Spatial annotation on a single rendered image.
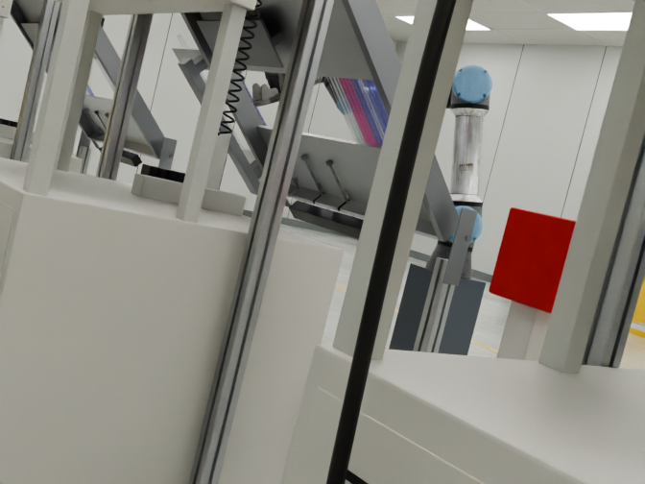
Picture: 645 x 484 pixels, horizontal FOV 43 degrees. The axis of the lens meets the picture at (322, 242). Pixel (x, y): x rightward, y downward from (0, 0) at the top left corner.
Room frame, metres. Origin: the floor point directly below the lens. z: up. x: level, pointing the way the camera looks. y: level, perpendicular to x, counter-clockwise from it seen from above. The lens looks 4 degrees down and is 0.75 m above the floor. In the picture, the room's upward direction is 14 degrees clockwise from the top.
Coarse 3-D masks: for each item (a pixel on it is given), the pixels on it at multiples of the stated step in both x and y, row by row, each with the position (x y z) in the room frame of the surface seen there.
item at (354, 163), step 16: (272, 128) 2.20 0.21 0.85; (304, 144) 2.10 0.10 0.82; (320, 144) 2.04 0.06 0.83; (336, 144) 1.98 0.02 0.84; (352, 144) 1.92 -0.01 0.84; (368, 144) 1.88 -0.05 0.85; (304, 160) 2.13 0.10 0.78; (320, 160) 2.10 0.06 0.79; (336, 160) 2.03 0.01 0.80; (352, 160) 1.97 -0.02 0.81; (368, 160) 1.92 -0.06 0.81; (304, 176) 2.22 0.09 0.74; (320, 176) 2.15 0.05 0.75; (352, 176) 2.02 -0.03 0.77; (368, 176) 1.96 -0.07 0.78; (336, 192) 2.13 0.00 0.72; (352, 192) 2.07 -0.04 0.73; (368, 192) 2.01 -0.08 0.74
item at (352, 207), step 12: (288, 192) 2.28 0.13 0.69; (300, 192) 2.25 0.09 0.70; (312, 192) 2.22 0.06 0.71; (324, 204) 2.14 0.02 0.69; (336, 204) 2.11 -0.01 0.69; (348, 204) 2.08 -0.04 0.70; (360, 204) 2.06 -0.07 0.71; (360, 216) 2.02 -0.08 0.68; (420, 228) 1.86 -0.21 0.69; (432, 228) 1.84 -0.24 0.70
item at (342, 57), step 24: (264, 0) 1.83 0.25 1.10; (288, 0) 1.76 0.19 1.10; (336, 0) 1.63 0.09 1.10; (216, 24) 1.98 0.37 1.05; (264, 24) 1.83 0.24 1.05; (288, 24) 1.82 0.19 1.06; (336, 24) 1.68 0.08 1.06; (264, 48) 1.88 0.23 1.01; (288, 48) 1.88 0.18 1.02; (336, 48) 1.73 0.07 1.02; (360, 48) 1.67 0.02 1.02; (336, 72) 1.79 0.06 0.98; (360, 72) 1.72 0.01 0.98
